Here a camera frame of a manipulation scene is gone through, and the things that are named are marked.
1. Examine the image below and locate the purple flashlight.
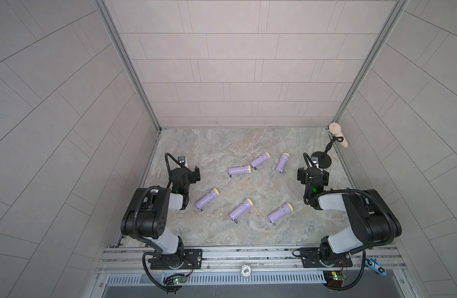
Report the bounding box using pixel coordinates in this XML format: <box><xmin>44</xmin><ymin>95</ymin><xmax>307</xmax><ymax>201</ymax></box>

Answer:
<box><xmin>276</xmin><ymin>152</ymin><xmax>290</xmax><ymax>173</ymax></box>
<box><xmin>250</xmin><ymin>152</ymin><xmax>271</xmax><ymax>170</ymax></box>
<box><xmin>229</xmin><ymin>198</ymin><xmax>253</xmax><ymax>223</ymax></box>
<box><xmin>196</xmin><ymin>188</ymin><xmax>220</xmax><ymax>212</ymax></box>
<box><xmin>267</xmin><ymin>202</ymin><xmax>294</xmax><ymax>225</ymax></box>

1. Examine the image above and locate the purple flashlight horizontal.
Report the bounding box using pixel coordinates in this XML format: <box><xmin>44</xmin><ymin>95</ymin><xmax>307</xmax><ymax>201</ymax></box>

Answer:
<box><xmin>228</xmin><ymin>165</ymin><xmax>252</xmax><ymax>177</ymax></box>

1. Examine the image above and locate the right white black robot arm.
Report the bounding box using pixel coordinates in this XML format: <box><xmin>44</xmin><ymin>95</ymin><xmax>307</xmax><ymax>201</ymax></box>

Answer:
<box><xmin>293</xmin><ymin>153</ymin><xmax>402</xmax><ymax>268</ymax></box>

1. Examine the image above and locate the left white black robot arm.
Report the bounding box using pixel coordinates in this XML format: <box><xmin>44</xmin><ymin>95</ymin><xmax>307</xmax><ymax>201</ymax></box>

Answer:
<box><xmin>120</xmin><ymin>153</ymin><xmax>201</xmax><ymax>269</ymax></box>

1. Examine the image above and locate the right circuit board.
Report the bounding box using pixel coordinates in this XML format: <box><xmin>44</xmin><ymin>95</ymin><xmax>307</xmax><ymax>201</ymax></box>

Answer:
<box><xmin>323</xmin><ymin>271</ymin><xmax>349</xmax><ymax>289</ymax></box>

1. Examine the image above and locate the left green circuit board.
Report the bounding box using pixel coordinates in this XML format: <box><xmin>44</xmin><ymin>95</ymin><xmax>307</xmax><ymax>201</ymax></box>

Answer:
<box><xmin>163</xmin><ymin>274</ymin><xmax>188</xmax><ymax>286</ymax></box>

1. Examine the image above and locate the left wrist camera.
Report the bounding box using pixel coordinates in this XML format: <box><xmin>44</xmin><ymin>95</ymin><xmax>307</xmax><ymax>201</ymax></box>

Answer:
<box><xmin>178</xmin><ymin>156</ymin><xmax>187</xmax><ymax>166</ymax></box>

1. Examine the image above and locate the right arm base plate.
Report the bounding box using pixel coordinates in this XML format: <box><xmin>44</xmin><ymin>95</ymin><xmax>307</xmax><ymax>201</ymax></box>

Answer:
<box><xmin>292</xmin><ymin>247</ymin><xmax>353</xmax><ymax>268</ymax></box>

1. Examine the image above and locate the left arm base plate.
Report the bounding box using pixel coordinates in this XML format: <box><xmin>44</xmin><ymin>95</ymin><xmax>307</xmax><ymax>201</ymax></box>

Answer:
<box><xmin>147</xmin><ymin>248</ymin><xmax>203</xmax><ymax>270</ymax></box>

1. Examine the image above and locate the blue tag on rail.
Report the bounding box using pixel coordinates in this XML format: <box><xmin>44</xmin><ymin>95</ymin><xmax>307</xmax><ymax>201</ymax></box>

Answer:
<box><xmin>365</xmin><ymin>258</ymin><xmax>387</xmax><ymax>276</ymax></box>

